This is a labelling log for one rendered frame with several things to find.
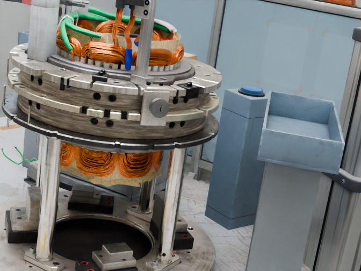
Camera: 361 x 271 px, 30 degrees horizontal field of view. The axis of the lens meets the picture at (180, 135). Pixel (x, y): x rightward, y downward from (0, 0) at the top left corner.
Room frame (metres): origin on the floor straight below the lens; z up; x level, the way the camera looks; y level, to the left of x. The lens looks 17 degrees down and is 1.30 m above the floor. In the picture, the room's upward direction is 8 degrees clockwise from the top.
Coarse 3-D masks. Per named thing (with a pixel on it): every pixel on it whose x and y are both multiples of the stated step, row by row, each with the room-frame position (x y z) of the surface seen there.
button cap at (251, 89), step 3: (243, 87) 1.19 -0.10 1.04; (246, 87) 1.19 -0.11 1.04; (249, 87) 1.20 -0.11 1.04; (252, 87) 1.20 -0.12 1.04; (255, 87) 1.20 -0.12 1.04; (258, 87) 1.21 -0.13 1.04; (243, 90) 1.19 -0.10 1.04; (246, 90) 1.19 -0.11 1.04; (249, 90) 1.18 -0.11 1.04; (252, 90) 1.18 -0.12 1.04; (255, 90) 1.18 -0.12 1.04; (258, 90) 1.19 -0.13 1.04; (261, 90) 1.19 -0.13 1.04; (252, 93) 1.18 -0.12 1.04; (255, 93) 1.18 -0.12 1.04; (258, 93) 1.19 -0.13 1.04; (261, 93) 1.19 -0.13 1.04
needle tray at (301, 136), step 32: (288, 96) 1.09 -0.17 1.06; (288, 128) 1.03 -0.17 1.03; (320, 128) 1.05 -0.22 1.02; (288, 160) 0.85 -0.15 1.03; (320, 160) 0.84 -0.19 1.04; (288, 192) 0.92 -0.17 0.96; (256, 224) 0.93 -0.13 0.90; (288, 224) 0.92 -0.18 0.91; (256, 256) 0.92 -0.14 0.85; (288, 256) 0.92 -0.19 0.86
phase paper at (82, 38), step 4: (68, 28) 0.96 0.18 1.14; (68, 32) 0.96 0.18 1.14; (72, 32) 0.95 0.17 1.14; (76, 32) 0.94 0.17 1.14; (96, 32) 0.92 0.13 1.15; (72, 36) 0.95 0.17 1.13; (76, 36) 0.94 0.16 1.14; (80, 36) 0.94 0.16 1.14; (84, 36) 0.93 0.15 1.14; (88, 36) 0.93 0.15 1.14; (104, 36) 0.92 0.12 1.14; (80, 40) 0.94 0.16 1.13; (84, 40) 0.93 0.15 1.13; (88, 40) 0.93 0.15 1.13; (92, 40) 0.92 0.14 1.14; (96, 40) 0.92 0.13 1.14; (100, 40) 0.92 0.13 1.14; (96, 60) 0.92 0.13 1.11
